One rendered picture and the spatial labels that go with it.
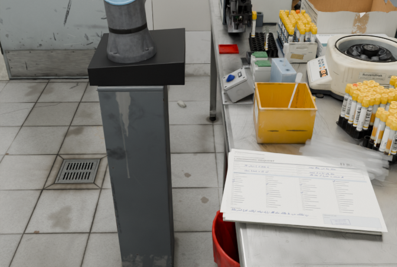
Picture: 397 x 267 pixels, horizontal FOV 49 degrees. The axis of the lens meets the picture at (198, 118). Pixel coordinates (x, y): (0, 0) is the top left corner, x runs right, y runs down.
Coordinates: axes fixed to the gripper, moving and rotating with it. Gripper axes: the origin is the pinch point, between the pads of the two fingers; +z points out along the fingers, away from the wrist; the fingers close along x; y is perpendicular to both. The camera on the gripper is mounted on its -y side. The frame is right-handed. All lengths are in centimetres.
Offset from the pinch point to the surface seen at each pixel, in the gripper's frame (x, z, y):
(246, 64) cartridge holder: 0.6, -10.5, 25.0
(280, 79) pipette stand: 7, -28, 42
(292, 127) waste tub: 7, -35, 60
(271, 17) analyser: 15.2, 8.7, -11.3
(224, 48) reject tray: -5.4, -1.4, 11.4
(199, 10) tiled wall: -11, 109, -105
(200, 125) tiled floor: -12, 117, -18
